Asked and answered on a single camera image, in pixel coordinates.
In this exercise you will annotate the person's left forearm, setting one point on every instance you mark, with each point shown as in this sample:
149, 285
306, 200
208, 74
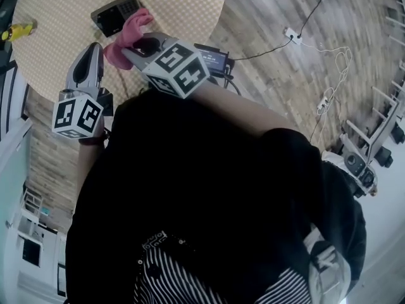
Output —
85, 166

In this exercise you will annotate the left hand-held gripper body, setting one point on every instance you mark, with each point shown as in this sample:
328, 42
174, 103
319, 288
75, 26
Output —
87, 84

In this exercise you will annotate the small white power adapter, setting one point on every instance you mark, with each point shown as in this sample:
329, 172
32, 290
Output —
322, 104

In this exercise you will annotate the person's black top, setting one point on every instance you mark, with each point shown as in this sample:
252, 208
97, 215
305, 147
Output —
196, 176

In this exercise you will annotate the person's right forearm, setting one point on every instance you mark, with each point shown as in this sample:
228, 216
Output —
240, 109

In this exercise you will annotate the black white striped garment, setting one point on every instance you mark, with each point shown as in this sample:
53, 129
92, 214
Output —
164, 277

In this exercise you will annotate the pink cloth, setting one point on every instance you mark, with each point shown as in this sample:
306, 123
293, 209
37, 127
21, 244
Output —
133, 27

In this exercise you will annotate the grey metal frame cart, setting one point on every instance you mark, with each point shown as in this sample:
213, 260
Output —
379, 128

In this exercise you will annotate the round patterned table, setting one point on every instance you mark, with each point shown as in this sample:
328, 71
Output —
63, 11

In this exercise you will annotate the black keypad device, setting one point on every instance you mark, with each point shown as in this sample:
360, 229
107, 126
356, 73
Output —
110, 19

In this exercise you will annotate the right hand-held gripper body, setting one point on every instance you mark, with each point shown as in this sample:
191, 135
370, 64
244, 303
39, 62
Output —
177, 68

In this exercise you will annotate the grey round-dial device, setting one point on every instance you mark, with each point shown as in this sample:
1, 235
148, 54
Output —
356, 165

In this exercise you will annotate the yellow bottle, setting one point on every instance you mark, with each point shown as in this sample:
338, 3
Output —
19, 30

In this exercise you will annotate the white shelf unit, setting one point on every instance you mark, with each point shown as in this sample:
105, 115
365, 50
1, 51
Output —
34, 230

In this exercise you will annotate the white power strip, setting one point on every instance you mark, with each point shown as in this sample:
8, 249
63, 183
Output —
293, 35

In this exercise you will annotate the small black display screen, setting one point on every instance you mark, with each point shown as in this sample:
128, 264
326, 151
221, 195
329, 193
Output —
215, 59

